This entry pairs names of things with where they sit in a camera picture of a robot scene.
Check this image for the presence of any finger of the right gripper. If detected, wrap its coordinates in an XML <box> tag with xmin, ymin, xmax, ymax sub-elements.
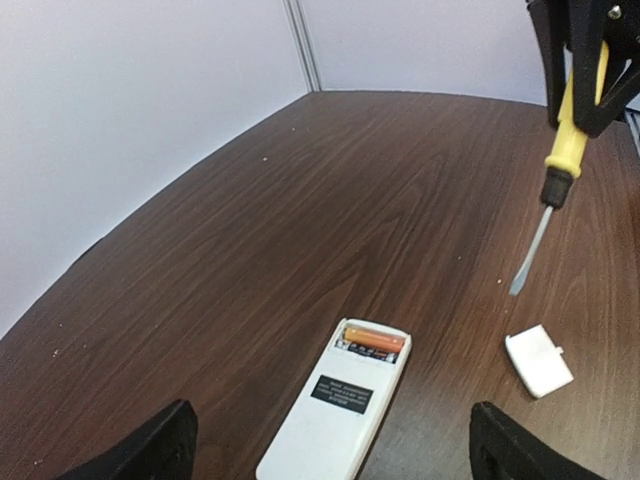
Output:
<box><xmin>526</xmin><ymin>0</ymin><xmax>570</xmax><ymax>130</ymax></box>
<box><xmin>565</xmin><ymin>0</ymin><xmax>639</xmax><ymax>138</ymax></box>

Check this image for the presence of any white battery cover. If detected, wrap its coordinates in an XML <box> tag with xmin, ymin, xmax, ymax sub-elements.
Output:
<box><xmin>504</xmin><ymin>324</ymin><xmax>574</xmax><ymax>399</ymax></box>

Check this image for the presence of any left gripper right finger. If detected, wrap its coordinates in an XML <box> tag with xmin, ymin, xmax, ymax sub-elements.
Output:
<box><xmin>469</xmin><ymin>401</ymin><xmax>599</xmax><ymax>479</ymax></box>

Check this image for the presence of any orange battery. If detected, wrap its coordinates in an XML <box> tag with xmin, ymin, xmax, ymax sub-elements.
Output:
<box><xmin>344</xmin><ymin>327</ymin><xmax>405</xmax><ymax>353</ymax></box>

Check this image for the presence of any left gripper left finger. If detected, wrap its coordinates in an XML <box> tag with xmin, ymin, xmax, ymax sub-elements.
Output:
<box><xmin>60</xmin><ymin>399</ymin><xmax>198</xmax><ymax>480</ymax></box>

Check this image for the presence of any right aluminium frame post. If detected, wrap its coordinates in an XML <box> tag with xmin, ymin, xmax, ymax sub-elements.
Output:
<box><xmin>283</xmin><ymin>0</ymin><xmax>322</xmax><ymax>92</ymax></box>

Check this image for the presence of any white red remote control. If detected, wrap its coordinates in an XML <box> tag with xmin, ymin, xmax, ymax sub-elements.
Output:
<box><xmin>255</xmin><ymin>318</ymin><xmax>412</xmax><ymax>479</ymax></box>

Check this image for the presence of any yellow handled screwdriver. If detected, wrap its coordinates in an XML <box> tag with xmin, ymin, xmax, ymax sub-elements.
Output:
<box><xmin>509</xmin><ymin>61</ymin><xmax>588</xmax><ymax>296</ymax></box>

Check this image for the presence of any black battery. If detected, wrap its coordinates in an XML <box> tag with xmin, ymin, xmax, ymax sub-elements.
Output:
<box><xmin>335</xmin><ymin>340</ymin><xmax>398</xmax><ymax>364</ymax></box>

